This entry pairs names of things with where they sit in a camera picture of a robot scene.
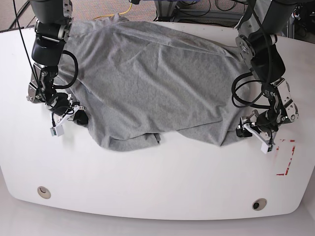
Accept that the table grommet hole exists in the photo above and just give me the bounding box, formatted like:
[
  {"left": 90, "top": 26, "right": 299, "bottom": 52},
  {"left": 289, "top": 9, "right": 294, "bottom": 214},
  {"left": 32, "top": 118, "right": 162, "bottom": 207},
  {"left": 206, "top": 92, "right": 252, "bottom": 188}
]
[
  {"left": 252, "top": 198, "right": 267, "bottom": 211},
  {"left": 37, "top": 186, "right": 51, "bottom": 199}
]

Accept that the left table grommet hole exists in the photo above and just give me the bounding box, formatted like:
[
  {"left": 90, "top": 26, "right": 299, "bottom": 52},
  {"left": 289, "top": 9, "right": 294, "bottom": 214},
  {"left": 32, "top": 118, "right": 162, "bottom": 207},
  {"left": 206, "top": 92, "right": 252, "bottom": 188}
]
[{"left": 37, "top": 186, "right": 51, "bottom": 199}]

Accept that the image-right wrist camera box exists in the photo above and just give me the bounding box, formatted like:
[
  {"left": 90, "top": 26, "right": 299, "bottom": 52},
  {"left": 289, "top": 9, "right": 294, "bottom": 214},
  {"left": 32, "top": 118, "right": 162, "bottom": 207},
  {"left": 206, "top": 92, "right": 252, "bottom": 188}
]
[{"left": 260, "top": 142, "right": 274, "bottom": 154}]

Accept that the aluminium frame stand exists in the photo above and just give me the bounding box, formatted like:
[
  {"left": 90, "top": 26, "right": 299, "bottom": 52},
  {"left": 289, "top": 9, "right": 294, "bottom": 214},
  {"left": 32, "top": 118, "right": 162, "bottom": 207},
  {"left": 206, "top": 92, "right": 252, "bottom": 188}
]
[{"left": 154, "top": 0, "right": 298, "bottom": 41}]

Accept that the right table grommet hole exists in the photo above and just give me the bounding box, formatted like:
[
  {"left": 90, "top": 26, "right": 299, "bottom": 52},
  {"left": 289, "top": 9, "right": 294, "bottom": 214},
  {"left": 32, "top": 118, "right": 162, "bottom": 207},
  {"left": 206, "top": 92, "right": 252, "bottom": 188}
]
[{"left": 252, "top": 198, "right": 267, "bottom": 211}]

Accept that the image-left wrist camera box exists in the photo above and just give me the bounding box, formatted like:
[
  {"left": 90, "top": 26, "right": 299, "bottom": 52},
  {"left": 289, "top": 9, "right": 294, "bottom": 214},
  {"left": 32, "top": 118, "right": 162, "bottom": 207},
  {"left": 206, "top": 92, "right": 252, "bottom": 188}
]
[{"left": 50, "top": 125, "right": 64, "bottom": 137}]

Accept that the grey t-shirt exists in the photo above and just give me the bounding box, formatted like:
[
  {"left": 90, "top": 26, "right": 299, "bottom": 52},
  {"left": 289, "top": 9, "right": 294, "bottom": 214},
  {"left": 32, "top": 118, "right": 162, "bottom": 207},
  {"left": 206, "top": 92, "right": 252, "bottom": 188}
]
[{"left": 56, "top": 15, "right": 249, "bottom": 151}]

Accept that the red tape rectangle marking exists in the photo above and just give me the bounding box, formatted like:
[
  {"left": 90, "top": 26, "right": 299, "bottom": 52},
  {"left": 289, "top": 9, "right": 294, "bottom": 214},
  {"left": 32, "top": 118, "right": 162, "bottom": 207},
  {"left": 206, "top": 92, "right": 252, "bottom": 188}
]
[{"left": 274, "top": 139, "right": 296, "bottom": 176}]

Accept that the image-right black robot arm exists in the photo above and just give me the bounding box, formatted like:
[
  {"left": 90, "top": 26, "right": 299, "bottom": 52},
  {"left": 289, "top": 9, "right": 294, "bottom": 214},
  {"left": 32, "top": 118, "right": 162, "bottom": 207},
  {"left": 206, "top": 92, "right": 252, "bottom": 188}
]
[{"left": 231, "top": 0, "right": 299, "bottom": 152}]

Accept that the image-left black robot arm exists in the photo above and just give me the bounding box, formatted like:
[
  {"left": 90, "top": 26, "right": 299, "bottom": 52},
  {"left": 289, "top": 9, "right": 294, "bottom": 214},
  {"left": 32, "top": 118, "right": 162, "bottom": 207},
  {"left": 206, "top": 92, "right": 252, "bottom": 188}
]
[{"left": 27, "top": 0, "right": 89, "bottom": 126}]

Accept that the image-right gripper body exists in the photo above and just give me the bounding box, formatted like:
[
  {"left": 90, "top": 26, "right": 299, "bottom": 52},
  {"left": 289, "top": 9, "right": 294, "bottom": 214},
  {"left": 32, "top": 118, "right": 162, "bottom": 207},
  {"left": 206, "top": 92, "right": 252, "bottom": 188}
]
[{"left": 236, "top": 110, "right": 279, "bottom": 143}]

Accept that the yellow cable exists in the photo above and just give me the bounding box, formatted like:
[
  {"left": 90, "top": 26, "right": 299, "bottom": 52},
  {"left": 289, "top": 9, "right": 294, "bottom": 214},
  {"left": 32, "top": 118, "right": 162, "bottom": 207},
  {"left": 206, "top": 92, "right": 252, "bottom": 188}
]
[{"left": 93, "top": 5, "right": 132, "bottom": 20}]

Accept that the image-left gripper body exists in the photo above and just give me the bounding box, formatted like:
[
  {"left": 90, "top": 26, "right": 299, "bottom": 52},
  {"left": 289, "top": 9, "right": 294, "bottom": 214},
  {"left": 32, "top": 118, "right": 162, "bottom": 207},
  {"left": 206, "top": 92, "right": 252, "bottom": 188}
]
[{"left": 48, "top": 94, "right": 85, "bottom": 125}]

